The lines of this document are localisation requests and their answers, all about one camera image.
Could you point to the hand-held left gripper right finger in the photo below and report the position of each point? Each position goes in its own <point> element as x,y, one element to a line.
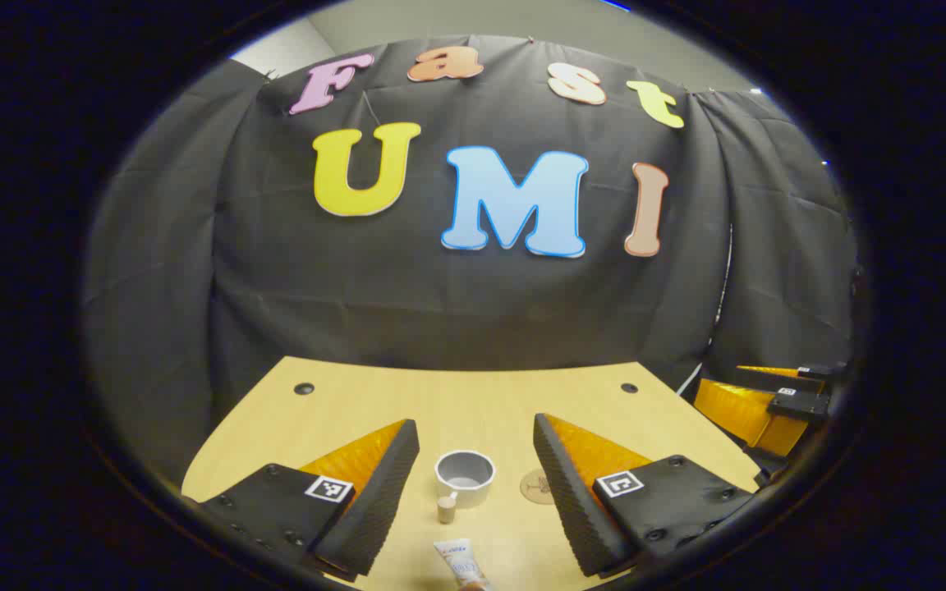
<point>563,484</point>

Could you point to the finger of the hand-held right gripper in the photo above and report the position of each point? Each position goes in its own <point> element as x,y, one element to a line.
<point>736,410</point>
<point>781,374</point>

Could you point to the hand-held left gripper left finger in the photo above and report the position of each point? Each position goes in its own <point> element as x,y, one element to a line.
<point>387,484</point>

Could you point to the round wooden coaster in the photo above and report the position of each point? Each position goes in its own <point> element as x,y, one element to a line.
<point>534,488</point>

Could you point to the white cup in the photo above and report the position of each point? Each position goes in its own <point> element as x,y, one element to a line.
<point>465,492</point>

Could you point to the white toothpaste tube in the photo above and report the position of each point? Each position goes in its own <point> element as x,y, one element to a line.
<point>461,562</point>

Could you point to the wooden desktop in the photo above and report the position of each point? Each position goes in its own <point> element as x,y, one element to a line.
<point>473,402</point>

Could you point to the black backdrop cloth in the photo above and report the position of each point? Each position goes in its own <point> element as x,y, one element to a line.
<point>440,304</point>

